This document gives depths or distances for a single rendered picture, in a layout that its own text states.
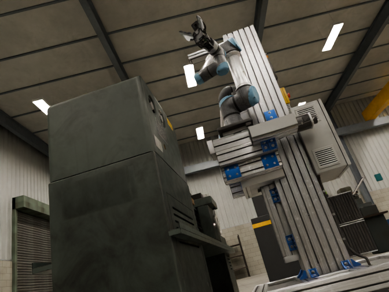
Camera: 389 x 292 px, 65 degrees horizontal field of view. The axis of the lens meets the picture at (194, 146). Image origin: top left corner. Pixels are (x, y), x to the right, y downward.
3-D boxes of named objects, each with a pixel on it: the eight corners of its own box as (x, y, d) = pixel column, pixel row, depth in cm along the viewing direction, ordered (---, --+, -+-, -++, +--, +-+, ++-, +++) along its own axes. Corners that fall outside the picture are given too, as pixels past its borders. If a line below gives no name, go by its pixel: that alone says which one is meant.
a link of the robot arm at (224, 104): (228, 123, 208) (223, 106, 213) (245, 114, 202) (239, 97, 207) (219, 118, 198) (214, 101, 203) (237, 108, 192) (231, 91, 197)
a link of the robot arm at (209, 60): (204, 53, 225) (189, 74, 184) (216, 45, 220) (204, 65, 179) (212, 66, 228) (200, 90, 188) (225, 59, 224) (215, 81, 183)
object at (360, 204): (337, 259, 835) (314, 201, 902) (369, 251, 836) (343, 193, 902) (375, 255, 626) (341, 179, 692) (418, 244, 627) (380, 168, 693)
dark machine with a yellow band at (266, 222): (334, 267, 566) (296, 170, 643) (270, 283, 581) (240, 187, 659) (320, 266, 730) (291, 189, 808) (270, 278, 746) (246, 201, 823)
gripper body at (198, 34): (205, 35, 163) (217, 46, 173) (200, 24, 167) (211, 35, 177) (194, 44, 166) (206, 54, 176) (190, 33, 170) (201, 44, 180)
